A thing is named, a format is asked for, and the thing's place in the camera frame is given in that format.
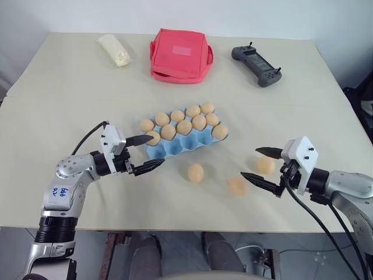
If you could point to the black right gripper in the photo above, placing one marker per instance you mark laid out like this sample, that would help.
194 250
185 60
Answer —
288 175

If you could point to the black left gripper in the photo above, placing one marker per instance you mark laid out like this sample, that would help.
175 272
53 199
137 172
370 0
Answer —
125 164

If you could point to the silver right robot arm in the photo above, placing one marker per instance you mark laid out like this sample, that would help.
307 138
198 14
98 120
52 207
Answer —
346 186

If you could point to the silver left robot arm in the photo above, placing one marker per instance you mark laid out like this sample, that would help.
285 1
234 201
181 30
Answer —
64 186

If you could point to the blue egg tray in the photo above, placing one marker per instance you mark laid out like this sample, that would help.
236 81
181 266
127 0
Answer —
186 143

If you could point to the tan egg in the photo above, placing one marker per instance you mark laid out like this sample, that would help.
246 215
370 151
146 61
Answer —
162 118
219 131
168 132
199 122
155 140
184 127
266 167
212 119
146 125
195 173
207 107
238 186
177 115
193 111

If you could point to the dark rounded shape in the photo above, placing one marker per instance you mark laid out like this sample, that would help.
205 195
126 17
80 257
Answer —
145 256
221 255

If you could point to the dark grey remote controller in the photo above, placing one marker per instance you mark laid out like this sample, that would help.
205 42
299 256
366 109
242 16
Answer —
256 64

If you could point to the red fabric bag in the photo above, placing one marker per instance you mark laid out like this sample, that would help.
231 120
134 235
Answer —
179 55

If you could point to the clear bag of white stuff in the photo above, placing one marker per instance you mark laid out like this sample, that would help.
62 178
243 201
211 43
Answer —
115 51

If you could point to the rusty metal bar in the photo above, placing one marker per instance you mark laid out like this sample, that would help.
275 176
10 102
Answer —
107 255

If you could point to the black chair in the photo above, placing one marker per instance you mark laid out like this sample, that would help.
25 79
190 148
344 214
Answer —
361 102

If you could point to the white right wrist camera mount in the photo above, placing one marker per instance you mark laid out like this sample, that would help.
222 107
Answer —
303 154

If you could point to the metal floor bracket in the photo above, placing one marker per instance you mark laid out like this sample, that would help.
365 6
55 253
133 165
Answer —
268 259

